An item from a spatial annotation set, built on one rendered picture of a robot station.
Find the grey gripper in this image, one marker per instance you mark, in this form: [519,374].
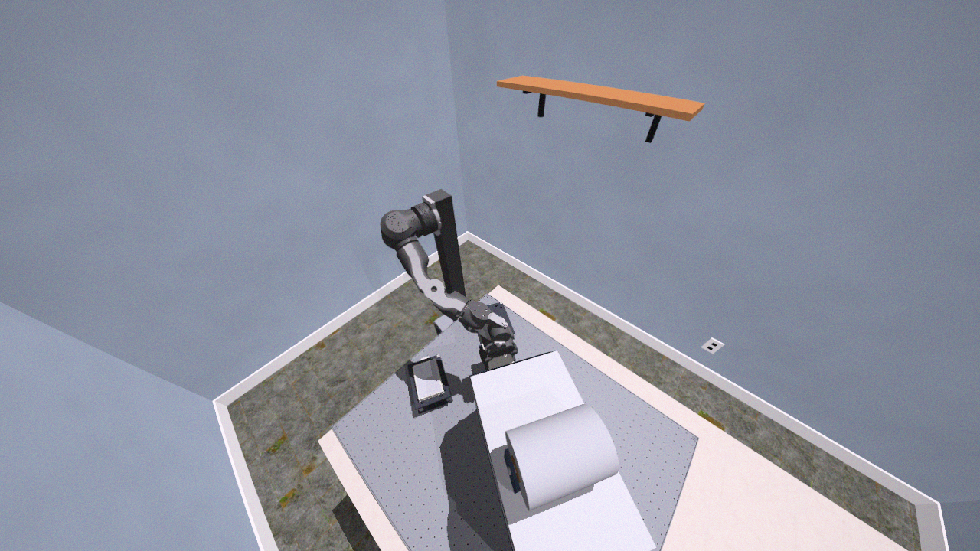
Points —
[487,355]

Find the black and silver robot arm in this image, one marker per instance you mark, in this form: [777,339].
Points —
[397,230]

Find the white cylinder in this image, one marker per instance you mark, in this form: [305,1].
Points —
[561,454]

